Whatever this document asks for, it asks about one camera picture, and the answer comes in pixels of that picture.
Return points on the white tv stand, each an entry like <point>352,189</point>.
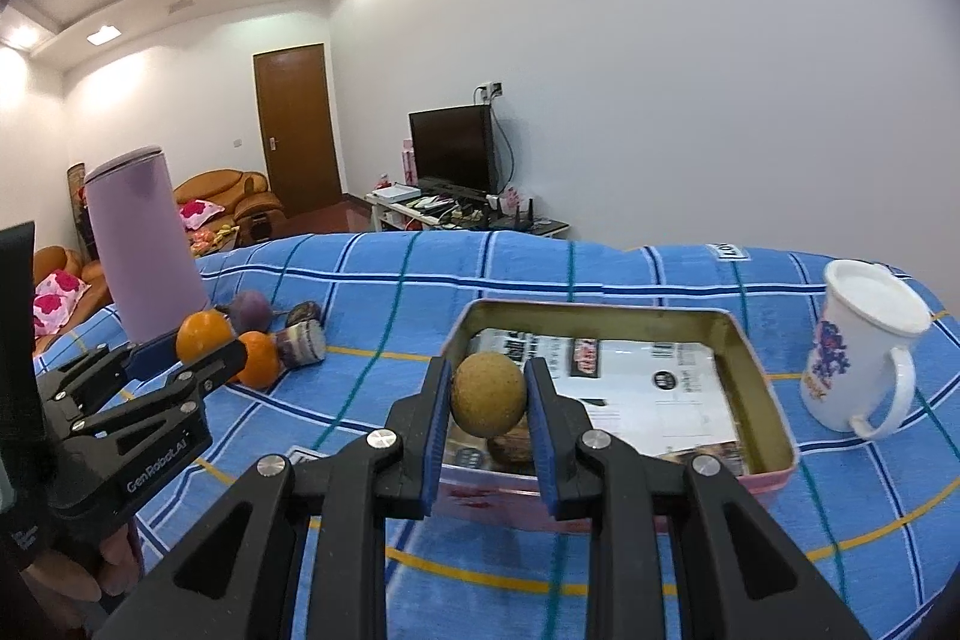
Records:
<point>401,207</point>

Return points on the black television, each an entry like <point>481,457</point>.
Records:
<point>455,146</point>

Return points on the small brown wrinkled fruit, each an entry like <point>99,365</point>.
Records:
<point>512,450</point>

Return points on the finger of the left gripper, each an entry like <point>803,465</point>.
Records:
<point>90,380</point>
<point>143,414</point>

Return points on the small tan round fruit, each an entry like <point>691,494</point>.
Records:
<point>489,395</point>

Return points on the brown wooden door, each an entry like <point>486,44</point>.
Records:
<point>295,120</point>

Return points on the pink metal tin box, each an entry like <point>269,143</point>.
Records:
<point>768,445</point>

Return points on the cut purple yam slice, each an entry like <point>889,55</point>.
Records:
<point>301,344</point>

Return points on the person's left hand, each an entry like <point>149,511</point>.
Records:
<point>68,593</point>

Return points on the orange leather sofa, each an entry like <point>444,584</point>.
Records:
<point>68,289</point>

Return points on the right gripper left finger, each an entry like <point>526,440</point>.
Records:
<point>235,573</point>

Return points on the pink floral cushion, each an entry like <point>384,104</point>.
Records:
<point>196,213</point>

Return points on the purple cylindrical container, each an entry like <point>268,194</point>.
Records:
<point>151,274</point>

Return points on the orange fruit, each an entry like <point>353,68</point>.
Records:
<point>262,362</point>
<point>201,333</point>

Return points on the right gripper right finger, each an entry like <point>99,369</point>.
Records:
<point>738,574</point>

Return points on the printed paper sheet in tin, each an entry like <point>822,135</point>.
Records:
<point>664,398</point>

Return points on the round purple fruit with stem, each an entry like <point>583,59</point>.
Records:
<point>250,311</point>

